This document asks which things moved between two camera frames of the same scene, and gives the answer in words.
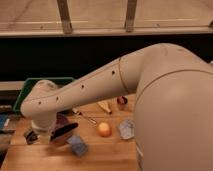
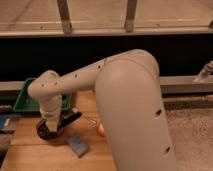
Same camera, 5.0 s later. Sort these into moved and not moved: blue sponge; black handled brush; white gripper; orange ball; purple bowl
Moved: black handled brush; white gripper; purple bowl
Not moved: blue sponge; orange ball
